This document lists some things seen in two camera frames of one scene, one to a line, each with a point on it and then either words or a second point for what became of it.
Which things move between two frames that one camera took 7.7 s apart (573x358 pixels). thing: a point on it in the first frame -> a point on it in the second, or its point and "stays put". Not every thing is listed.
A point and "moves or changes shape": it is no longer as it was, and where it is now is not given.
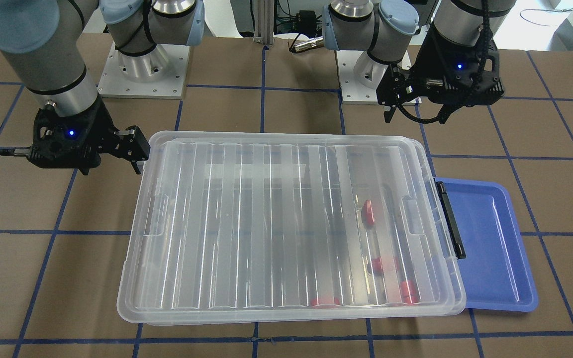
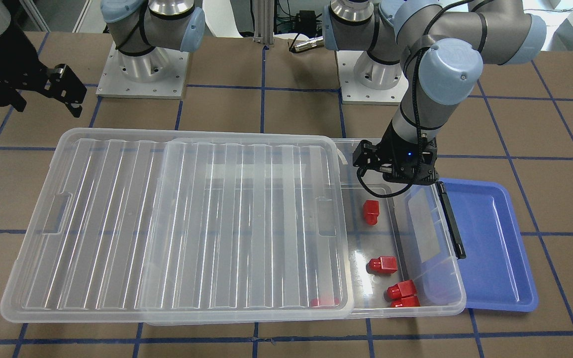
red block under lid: (316, 302) stays put
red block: (385, 265) stays put
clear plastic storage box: (235, 227) stays put
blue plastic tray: (495, 274) stays put
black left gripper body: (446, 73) -> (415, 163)
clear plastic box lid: (250, 223) moves or changes shape
